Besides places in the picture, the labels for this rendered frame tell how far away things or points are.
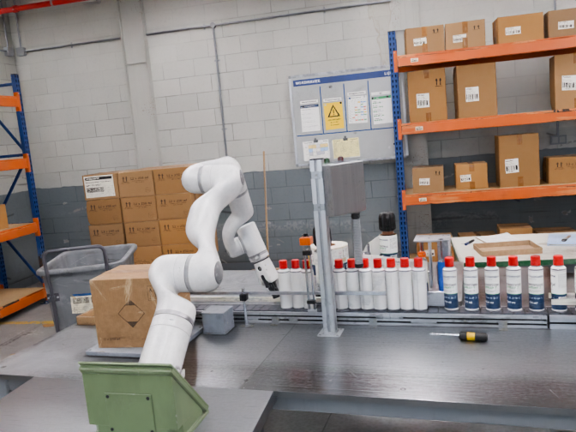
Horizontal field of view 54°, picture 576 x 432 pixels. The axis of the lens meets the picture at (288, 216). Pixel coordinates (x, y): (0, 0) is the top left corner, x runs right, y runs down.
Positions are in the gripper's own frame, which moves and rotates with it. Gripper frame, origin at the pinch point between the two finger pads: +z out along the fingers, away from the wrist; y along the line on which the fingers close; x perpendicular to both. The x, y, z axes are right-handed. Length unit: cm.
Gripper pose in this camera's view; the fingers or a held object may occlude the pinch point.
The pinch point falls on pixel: (275, 293)
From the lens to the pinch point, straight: 239.7
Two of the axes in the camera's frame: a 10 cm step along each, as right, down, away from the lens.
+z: 4.1, 9.1, 0.2
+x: -8.6, 3.8, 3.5
